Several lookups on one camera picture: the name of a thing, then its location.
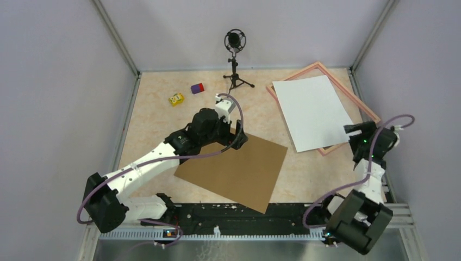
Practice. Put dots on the blue landscape photo print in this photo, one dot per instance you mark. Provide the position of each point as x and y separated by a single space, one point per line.
313 112

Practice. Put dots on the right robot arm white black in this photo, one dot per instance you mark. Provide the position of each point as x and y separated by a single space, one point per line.
359 219

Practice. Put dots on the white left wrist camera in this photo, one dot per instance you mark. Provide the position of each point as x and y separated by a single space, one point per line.
224 106

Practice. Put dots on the black microphone on tripod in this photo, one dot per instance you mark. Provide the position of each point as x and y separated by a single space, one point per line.
235 42

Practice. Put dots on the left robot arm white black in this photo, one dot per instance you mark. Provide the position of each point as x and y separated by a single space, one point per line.
105 198

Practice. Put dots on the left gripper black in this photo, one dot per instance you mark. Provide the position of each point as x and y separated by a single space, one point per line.
230 138

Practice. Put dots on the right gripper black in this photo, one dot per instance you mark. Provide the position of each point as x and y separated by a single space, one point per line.
367 129

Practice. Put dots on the brown cardboard backing board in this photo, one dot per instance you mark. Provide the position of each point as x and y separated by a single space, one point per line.
246 176

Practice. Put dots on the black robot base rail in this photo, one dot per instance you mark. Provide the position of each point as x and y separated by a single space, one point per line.
236 219

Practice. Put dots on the yellow owl toy block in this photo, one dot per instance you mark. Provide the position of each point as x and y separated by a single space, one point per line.
176 99

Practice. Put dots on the purple red toy block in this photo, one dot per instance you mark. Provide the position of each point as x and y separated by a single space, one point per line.
197 88

